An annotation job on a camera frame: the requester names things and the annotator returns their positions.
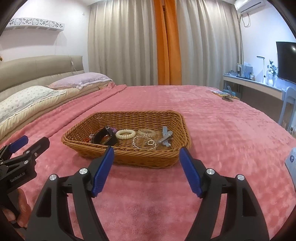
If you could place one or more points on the black television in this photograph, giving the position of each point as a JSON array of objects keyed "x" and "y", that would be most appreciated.
[{"x": 286, "y": 55}]

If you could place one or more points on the white air conditioner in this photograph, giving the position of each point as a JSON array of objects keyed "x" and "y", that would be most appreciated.
[{"x": 246, "y": 6}]

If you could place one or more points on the white desk shelf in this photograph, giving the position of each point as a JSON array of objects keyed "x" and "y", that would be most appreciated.
[{"x": 272, "y": 91}]

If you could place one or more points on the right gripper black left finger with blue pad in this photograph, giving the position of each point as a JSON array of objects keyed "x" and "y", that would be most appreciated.
[{"x": 50, "y": 218}]

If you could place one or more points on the beige padded headboard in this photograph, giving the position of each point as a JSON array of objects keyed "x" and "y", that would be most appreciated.
[{"x": 22, "y": 73}]

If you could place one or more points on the white packet bed edge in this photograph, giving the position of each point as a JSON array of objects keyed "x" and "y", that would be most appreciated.
[{"x": 290, "y": 163}]

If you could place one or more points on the lilac pillow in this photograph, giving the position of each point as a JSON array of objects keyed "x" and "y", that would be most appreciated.
[{"x": 79, "y": 81}]

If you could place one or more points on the white decorative wall shelf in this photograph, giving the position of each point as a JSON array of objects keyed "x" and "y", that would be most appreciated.
[{"x": 34, "y": 23}]

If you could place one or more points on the light blue hair clip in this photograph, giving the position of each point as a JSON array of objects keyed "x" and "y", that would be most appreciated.
[{"x": 165, "y": 130}]

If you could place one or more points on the white floral pillow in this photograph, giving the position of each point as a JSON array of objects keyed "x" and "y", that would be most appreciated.
[{"x": 26, "y": 98}]

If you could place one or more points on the white vase with plant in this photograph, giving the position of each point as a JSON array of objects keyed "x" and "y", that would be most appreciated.
[{"x": 271, "y": 74}]

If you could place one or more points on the black smart watch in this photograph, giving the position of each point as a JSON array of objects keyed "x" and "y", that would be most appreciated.
[{"x": 105, "y": 136}]

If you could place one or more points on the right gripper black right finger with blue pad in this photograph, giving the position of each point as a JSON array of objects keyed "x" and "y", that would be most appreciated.
[{"x": 229, "y": 209}]

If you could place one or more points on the beige curtain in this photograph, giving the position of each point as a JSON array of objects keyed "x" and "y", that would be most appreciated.
[{"x": 122, "y": 41}]

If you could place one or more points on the orange curtain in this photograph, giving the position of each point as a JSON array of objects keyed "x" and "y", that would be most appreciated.
[{"x": 168, "y": 44}]

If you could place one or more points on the white desk lamp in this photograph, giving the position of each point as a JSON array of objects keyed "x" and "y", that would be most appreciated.
[{"x": 263, "y": 68}]

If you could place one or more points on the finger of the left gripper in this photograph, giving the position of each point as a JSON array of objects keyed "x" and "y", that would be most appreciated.
[
  {"x": 37, "y": 148},
  {"x": 8, "y": 150}
]

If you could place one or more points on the yellow packet on bed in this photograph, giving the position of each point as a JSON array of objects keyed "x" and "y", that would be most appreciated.
[{"x": 223, "y": 94}]

